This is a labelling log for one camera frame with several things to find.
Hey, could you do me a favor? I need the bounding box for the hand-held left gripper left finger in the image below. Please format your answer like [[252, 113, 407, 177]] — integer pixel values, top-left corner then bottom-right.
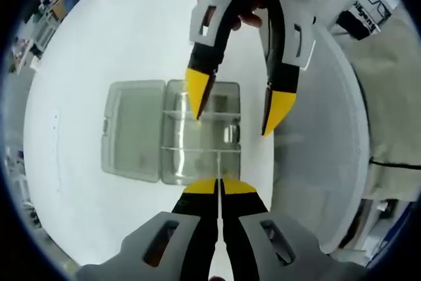
[[77, 177, 218, 281]]

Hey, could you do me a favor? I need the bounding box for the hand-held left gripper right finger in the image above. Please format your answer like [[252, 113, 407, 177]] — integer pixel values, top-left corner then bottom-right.
[[220, 178, 333, 281]]

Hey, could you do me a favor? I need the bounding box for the grey transparent guide fixture box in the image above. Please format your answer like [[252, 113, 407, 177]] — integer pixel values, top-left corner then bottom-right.
[[100, 79, 243, 186]]

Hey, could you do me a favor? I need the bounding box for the person's right hand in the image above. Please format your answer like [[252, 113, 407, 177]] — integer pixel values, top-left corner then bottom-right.
[[230, 0, 276, 32]]

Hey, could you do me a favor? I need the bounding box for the person's beige shirt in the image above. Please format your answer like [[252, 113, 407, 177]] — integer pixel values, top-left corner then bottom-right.
[[328, 0, 421, 203]]

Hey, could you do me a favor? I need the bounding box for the black cable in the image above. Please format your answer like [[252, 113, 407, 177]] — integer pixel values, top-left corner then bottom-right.
[[368, 157, 421, 170]]

